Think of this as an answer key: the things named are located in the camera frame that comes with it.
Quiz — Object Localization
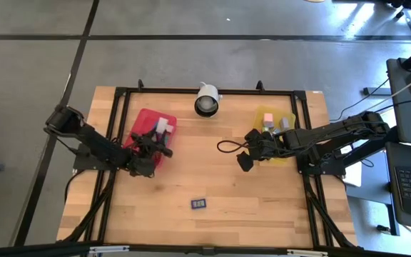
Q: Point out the black left base cable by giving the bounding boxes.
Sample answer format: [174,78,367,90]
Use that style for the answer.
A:
[64,170,85,205]

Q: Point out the black desk leg frame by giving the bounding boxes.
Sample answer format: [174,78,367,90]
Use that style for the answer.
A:
[342,124,401,236]

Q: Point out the black aluminium table frame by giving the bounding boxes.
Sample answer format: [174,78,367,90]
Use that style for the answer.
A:
[57,79,362,251]

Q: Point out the red translucent plastic bin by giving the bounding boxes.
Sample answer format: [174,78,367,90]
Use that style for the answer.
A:
[122,108,178,168]

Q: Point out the black floor foot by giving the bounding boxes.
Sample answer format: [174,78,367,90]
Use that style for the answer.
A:
[362,86,392,96]

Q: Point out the yellow translucent plastic bin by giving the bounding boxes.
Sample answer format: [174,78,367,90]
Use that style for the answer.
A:
[251,105,297,166]

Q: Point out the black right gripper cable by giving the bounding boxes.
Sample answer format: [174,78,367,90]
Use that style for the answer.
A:
[216,139,249,153]

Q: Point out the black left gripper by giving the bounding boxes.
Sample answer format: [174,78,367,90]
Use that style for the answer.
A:
[126,128,174,178]

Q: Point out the white power cable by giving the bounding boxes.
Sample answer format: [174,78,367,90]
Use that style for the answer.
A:
[347,67,411,121]

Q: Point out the black office chair base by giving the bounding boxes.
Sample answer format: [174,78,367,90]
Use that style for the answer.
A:
[387,0,411,41]

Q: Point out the dark grey desk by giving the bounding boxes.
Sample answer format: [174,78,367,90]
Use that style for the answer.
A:
[385,56,411,147]

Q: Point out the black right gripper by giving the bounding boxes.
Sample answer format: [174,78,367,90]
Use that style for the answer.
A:
[237,128,288,173]

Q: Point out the white paper sheet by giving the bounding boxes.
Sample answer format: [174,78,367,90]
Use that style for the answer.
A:
[335,142,362,188]

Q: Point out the black frame crossbeam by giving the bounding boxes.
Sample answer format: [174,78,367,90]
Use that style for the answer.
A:
[0,241,411,257]

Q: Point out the white digital display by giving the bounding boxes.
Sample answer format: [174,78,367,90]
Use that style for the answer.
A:
[155,116,169,133]

